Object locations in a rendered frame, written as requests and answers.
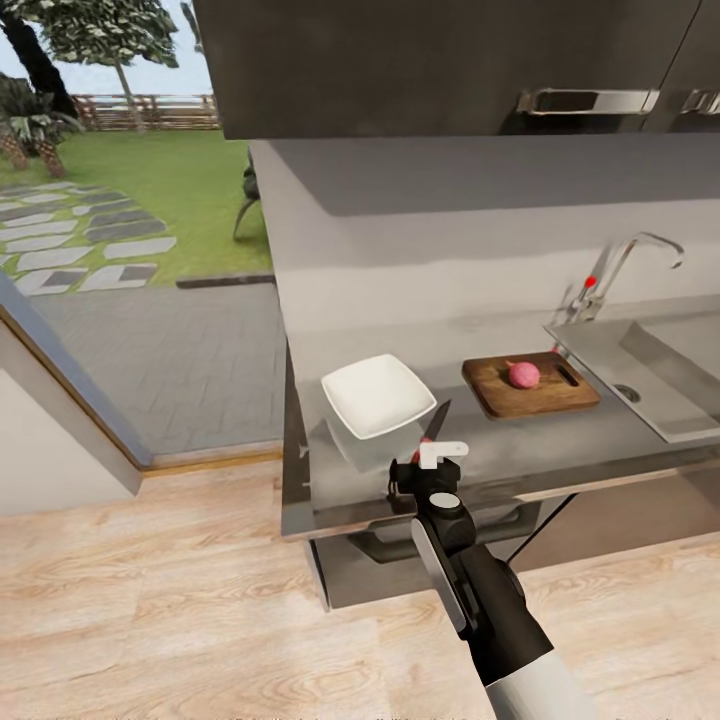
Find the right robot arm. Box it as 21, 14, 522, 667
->
389, 441, 603, 720

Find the parer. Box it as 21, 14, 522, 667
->
411, 400, 451, 463

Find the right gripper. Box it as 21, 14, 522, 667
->
389, 459, 459, 499

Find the cutting board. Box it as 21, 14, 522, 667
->
463, 351, 601, 417

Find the vidalia onion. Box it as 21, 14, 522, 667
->
510, 362, 540, 388

